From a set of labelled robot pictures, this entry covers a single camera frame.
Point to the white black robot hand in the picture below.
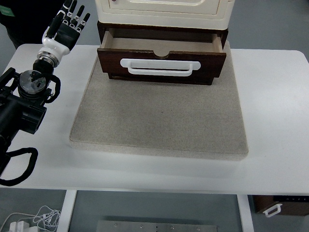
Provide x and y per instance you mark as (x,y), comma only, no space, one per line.
(63,36)

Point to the dark brown wooden drawer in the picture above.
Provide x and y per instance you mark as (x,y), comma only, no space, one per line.
(111,60)

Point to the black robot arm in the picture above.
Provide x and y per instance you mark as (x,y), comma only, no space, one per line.
(9,108)

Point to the cream plastic cabinet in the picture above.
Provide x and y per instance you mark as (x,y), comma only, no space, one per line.
(164,18)

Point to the dark brown wooden drawer case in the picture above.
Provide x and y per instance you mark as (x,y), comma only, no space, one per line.
(159,81)

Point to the person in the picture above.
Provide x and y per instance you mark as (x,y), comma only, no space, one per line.
(24,24)

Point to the beige grey mat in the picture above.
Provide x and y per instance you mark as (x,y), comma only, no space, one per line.
(157,116)

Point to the white table leg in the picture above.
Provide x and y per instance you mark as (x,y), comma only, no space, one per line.
(245,212)
(67,210)

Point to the white charger block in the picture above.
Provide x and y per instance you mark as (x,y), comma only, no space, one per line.
(19,226)

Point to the grey metal plate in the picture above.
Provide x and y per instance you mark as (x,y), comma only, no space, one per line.
(157,227)

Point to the black control panel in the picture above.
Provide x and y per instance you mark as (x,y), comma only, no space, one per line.
(280,198)

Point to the brown wooden box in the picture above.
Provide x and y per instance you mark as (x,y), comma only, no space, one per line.
(294,209)

